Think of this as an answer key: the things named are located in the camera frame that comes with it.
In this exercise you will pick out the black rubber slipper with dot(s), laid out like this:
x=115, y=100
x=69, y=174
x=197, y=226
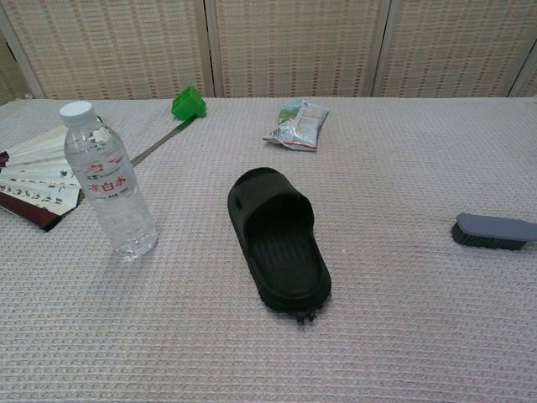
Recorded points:
x=268, y=189

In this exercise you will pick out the grey scrubbing brush black bristles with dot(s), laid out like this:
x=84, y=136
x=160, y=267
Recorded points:
x=486, y=224

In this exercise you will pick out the silver foil snack packet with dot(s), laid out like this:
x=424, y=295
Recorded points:
x=298, y=126

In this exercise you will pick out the long flat stick green end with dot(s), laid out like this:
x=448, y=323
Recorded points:
x=155, y=144

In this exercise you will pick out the clear plastic water bottle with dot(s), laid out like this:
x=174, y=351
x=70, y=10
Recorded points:
x=113, y=210

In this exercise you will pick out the pale waffle-weave tablecloth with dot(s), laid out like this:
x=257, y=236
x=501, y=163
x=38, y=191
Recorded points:
x=377, y=315

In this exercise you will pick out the woven folding screen panel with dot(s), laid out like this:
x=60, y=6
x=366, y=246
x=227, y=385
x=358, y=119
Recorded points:
x=293, y=46
x=12, y=80
x=457, y=46
x=109, y=46

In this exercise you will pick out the paper folding fan with calligraphy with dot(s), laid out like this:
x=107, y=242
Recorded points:
x=33, y=176

